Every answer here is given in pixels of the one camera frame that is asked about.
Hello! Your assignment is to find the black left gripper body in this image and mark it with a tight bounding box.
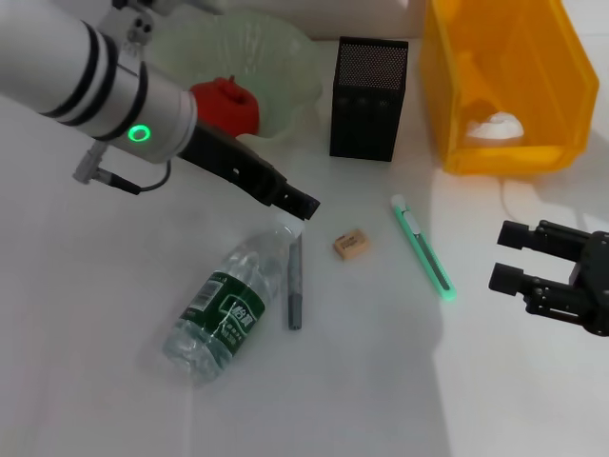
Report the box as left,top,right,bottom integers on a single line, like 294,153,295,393
177,120,289,210

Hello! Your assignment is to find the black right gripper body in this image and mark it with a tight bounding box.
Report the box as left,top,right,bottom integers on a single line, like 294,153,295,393
567,230,609,337

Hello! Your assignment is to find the red orange fruit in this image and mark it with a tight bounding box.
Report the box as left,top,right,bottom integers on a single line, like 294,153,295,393
189,75,262,139

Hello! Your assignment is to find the tan rubber eraser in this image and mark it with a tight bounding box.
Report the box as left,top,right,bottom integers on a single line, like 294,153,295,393
331,228,373,262

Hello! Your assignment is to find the grey glitter pen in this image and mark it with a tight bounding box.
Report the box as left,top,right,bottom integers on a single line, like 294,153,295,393
286,232,305,331

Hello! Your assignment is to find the green utility knife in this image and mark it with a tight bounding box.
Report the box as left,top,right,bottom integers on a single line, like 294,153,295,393
389,193,459,305

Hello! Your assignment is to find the white paper ball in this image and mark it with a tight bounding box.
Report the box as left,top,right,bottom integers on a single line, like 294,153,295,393
464,111,526,142

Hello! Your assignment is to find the green label water bottle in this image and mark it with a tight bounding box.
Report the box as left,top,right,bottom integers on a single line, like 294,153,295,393
161,213,305,387

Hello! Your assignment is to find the black mesh pen holder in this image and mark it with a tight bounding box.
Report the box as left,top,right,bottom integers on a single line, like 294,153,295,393
329,36,410,164

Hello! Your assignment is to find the green glass fruit plate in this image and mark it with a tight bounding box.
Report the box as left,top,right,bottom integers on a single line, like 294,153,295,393
147,11,324,144

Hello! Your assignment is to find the yellow plastic bin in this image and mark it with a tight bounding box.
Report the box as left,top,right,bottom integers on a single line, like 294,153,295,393
419,0,600,177

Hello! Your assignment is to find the left arm grey cable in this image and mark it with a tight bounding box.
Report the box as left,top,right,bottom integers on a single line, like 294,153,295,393
72,142,173,195

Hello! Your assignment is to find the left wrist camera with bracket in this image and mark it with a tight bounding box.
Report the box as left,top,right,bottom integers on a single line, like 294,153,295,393
97,0,156,53

